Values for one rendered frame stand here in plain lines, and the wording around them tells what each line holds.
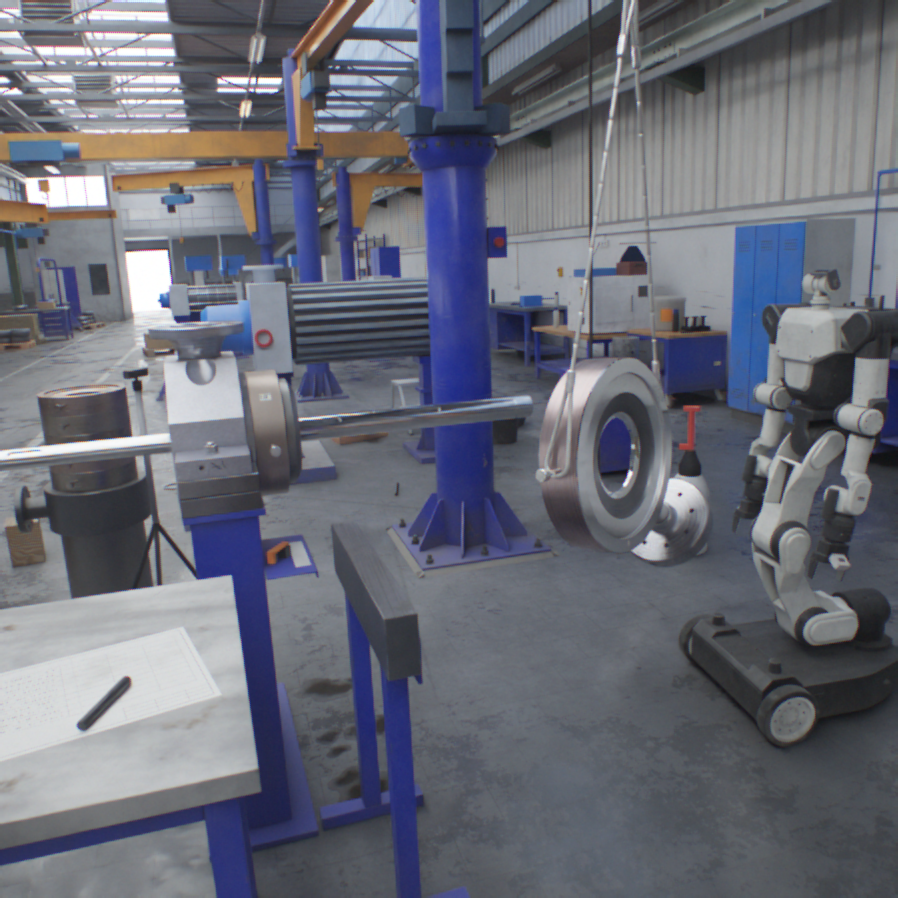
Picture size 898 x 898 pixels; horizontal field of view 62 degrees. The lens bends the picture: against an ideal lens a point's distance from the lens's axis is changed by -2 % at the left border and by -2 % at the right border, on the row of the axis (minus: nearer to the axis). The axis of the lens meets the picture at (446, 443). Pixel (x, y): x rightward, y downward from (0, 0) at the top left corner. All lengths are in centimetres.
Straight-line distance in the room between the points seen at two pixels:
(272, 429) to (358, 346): 375
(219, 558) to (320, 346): 391
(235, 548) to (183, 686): 68
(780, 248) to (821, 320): 455
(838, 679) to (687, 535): 131
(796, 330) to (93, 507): 286
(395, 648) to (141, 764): 56
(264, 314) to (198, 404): 365
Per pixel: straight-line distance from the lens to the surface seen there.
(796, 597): 289
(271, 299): 570
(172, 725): 133
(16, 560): 490
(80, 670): 156
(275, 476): 219
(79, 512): 364
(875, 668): 301
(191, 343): 220
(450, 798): 249
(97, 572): 375
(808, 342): 262
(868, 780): 276
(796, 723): 282
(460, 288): 393
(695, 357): 825
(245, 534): 202
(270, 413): 214
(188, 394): 211
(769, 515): 277
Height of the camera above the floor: 156
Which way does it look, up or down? 13 degrees down
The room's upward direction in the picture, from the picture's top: 2 degrees counter-clockwise
